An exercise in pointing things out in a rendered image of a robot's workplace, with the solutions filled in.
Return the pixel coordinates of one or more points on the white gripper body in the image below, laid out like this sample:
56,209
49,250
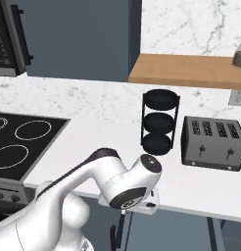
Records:
134,210

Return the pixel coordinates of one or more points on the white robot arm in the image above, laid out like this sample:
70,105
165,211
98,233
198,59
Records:
103,176

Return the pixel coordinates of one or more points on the blue drawer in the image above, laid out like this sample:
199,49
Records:
99,225

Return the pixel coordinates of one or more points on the wide blue cabinet front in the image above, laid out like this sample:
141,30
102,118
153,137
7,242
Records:
168,232

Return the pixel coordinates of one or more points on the black three-tier stand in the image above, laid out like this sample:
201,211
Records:
160,122

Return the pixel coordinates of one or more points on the grey four-slot toaster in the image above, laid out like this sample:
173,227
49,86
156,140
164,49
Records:
212,143

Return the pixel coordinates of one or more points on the narrow blue cabinet front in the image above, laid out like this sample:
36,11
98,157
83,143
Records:
235,237

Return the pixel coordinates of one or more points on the black glass hob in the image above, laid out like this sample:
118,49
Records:
31,143

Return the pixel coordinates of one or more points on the grey stove front panel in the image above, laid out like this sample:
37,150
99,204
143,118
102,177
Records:
8,189

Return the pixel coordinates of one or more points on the glass jar with brown contents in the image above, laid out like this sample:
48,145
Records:
240,55

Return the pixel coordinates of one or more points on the grey microwave oven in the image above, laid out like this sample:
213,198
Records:
5,36

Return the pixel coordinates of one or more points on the wooden wall shelf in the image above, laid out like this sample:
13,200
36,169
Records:
184,70

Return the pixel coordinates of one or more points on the grey wall socket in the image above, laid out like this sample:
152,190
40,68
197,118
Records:
237,97

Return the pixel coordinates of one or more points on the dark blue wall cabinet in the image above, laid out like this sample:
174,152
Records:
80,39

